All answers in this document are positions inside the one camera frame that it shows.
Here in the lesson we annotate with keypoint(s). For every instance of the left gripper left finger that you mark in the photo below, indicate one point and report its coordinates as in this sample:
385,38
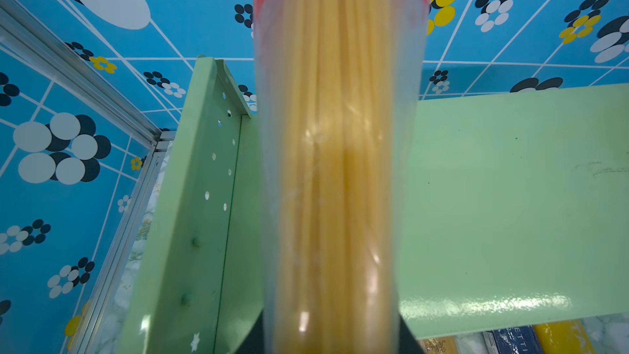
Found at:
254,342

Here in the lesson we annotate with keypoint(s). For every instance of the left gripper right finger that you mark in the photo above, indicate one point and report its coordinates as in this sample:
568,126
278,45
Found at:
408,344

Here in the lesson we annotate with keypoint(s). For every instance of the red spaghetti bag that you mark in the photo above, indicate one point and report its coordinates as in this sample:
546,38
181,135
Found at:
337,83

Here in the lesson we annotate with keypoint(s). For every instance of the blue Barilla pasta box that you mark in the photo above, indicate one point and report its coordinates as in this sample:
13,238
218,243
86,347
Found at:
512,341

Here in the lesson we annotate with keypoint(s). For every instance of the green wooden shelf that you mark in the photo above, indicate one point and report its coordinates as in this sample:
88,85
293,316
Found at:
515,213

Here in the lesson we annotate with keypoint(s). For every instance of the yellow blue spaghetti bag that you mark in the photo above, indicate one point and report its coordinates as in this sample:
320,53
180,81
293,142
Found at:
443,345

